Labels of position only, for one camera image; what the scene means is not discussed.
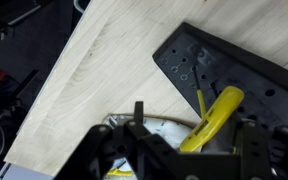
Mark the large yellow T-handle hex key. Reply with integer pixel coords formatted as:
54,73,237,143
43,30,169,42
105,159,134,178

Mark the grey cylindrical cup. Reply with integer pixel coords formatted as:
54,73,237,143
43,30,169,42
103,112,203,158

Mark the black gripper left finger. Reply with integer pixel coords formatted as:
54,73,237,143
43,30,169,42
55,101,185,180

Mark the black wedge hex key stand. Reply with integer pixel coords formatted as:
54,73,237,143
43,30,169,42
152,21,288,134

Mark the small yellow T-handle hex key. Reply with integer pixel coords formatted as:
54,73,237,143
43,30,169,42
178,64,246,154

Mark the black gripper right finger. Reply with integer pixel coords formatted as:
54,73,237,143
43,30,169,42
233,120,288,180

